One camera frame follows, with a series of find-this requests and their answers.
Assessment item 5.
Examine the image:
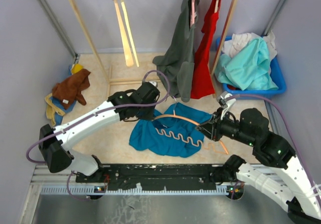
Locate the light wooden hanger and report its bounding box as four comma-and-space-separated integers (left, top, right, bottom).
113, 0, 134, 67

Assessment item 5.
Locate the grey t shirt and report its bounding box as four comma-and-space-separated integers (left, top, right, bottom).
152, 0, 199, 102

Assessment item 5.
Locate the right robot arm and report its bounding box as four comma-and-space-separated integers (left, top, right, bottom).
196, 107, 320, 223

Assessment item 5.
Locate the orange wooden hanger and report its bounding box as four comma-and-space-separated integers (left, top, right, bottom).
152, 95, 229, 155

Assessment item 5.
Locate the beige towel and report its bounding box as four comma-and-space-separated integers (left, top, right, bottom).
45, 93, 66, 126

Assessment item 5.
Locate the cream wooden hanger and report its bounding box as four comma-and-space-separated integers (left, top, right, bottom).
120, 0, 140, 67

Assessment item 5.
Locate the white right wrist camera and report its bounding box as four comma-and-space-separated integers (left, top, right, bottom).
216, 91, 236, 120

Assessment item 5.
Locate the yellow cloth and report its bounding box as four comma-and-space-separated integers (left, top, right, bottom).
70, 63, 83, 75

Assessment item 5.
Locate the turquoise cloth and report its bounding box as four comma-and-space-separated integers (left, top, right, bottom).
215, 37, 278, 90

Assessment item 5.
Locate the pink hanger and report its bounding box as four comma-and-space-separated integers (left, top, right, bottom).
190, 0, 196, 27

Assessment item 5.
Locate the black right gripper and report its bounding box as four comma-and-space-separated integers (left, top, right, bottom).
195, 106, 256, 146

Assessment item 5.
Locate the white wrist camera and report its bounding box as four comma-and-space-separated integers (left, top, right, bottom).
216, 91, 236, 120
149, 81, 158, 88

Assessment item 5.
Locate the red t shirt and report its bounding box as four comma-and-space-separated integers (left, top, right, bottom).
191, 0, 221, 99

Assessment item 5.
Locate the blue t shirt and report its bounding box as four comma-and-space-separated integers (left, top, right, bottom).
129, 103, 211, 158

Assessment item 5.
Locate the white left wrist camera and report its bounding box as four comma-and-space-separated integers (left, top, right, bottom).
149, 81, 158, 88

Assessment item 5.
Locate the blue cloth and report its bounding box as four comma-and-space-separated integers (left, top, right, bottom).
48, 96, 76, 126

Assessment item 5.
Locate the brown cloth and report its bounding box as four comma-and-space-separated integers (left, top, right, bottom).
52, 69, 91, 109

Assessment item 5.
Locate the white toothed cable duct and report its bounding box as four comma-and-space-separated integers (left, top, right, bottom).
40, 183, 245, 196

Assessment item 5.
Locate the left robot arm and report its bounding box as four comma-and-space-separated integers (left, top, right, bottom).
39, 82, 160, 182

